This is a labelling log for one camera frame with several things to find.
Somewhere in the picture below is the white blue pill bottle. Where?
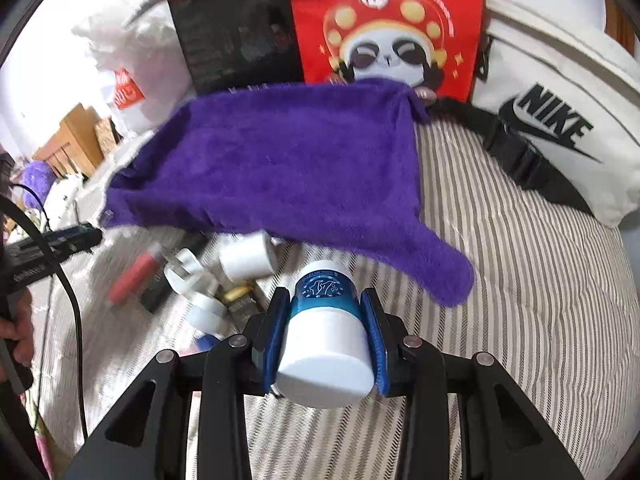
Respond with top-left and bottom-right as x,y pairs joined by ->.
274,260 -> 374,408

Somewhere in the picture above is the pink red tube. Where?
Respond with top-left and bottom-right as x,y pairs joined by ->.
107,242 -> 165,306

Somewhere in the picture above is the left hand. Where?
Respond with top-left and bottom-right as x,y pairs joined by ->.
0,289 -> 35,367

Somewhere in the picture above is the dark gold-band small bottle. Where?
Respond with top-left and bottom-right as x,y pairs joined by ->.
222,284 -> 264,318

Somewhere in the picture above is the small white blue-cap jar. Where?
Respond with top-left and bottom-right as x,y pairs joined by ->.
186,292 -> 229,351

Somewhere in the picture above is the white charger cube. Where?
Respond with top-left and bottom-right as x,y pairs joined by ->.
218,231 -> 278,282

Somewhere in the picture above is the white power adapter plug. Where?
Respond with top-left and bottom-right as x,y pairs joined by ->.
164,248 -> 219,310

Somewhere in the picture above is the black rectangular object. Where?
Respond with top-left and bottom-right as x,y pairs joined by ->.
140,232 -> 208,313

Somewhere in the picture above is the wooden headboard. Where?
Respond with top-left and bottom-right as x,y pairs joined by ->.
32,103 -> 122,178

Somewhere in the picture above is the purple fleece towel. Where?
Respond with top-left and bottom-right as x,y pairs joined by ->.
101,79 -> 473,307

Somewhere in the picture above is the white Miniso plastic bag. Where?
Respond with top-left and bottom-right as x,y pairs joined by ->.
73,2 -> 192,138

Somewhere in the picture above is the white Nike waist bag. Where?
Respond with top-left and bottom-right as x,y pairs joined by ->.
431,0 -> 639,228

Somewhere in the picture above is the black headset box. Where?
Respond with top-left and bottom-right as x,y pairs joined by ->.
168,0 -> 304,96

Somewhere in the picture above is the red panda paper bag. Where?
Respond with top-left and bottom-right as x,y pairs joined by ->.
291,0 -> 484,101

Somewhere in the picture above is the black cable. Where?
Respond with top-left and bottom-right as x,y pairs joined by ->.
0,183 -> 89,453

